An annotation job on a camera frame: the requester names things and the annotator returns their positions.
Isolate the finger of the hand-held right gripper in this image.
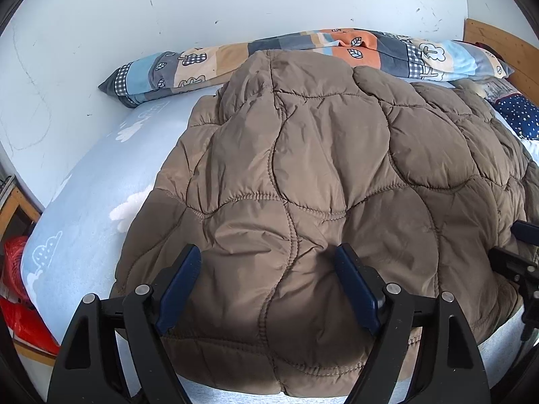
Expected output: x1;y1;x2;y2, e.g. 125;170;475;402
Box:
488;246;539;299
511;220;539;245

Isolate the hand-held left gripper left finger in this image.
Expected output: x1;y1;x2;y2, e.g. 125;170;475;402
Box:
47;244;202;404

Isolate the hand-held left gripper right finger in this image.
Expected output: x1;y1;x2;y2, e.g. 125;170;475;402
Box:
335;243;491;404

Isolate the brown padded jacket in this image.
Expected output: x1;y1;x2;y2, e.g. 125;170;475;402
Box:
110;49;531;396

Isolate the navy star-print pillow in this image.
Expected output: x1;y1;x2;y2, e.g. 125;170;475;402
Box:
495;93;539;140

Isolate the light blue cloud-print blanket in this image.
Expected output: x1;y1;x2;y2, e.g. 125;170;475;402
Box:
20;82;539;404

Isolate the grey printed pillow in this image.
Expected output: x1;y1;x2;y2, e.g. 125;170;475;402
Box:
452;76;520;104

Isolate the red plastic bag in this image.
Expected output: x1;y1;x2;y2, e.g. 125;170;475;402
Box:
0;236;62;356

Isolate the wooden side table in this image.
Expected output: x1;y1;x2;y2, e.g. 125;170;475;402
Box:
0;174;43;240

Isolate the wooden headboard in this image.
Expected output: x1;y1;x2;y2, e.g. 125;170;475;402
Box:
463;18;537;93

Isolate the patchwork rolled quilt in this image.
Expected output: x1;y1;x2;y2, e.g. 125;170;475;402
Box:
98;28;516;109

